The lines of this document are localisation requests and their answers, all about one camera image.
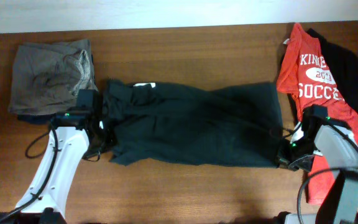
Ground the red soccer t-shirt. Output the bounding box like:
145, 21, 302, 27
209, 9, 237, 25
275, 22, 358, 206

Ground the grey folded shirt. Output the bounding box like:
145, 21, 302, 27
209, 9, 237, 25
8, 39, 98, 116

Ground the black garment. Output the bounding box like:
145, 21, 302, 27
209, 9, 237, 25
306, 29, 358, 112

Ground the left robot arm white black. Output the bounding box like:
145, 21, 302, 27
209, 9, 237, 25
0, 90, 112, 223

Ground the navy folded garment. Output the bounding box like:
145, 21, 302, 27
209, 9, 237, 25
17, 113, 74, 125

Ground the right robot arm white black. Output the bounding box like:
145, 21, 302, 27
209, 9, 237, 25
275, 105, 358, 224

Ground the dark green t-shirt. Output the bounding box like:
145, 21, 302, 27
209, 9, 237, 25
103, 80, 283, 168

